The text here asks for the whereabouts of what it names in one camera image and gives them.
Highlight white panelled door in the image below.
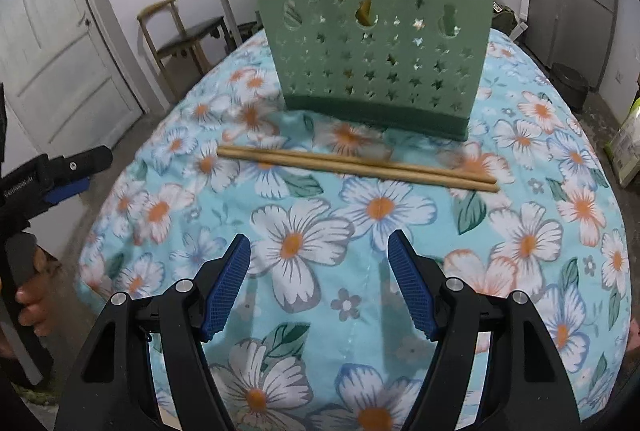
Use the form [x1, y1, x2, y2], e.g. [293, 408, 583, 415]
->
[0, 0, 147, 153]

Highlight black trash bin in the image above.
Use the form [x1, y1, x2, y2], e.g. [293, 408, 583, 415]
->
[548, 63, 591, 112]

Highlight dark green bag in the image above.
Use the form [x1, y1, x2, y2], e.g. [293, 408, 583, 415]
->
[492, 1, 516, 32]

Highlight yellow and white rice bag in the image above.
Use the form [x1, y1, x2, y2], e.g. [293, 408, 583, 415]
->
[607, 98, 640, 188]

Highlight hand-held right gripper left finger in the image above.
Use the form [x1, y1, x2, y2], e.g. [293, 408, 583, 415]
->
[54, 233, 251, 431]

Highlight person's left hand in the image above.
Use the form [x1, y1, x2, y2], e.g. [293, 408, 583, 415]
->
[14, 251, 64, 338]

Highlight wooden chair with dark seat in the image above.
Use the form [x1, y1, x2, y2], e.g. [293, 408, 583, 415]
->
[137, 0, 229, 88]

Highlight wooden chopstick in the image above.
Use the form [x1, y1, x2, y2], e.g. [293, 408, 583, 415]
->
[218, 148, 501, 194]
[217, 144, 501, 185]

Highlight grey refrigerator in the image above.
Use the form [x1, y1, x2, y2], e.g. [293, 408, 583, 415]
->
[525, 0, 621, 92]

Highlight green plastic utensil basket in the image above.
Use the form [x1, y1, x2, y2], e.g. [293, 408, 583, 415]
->
[250, 0, 500, 142]

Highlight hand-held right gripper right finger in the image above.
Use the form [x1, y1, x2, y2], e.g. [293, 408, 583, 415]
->
[387, 230, 585, 431]

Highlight floral blue blanket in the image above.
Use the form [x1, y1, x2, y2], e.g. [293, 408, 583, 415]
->
[75, 26, 634, 431]

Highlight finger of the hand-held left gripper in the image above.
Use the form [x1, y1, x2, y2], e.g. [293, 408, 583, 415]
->
[47, 146, 114, 185]
[42, 178, 91, 208]

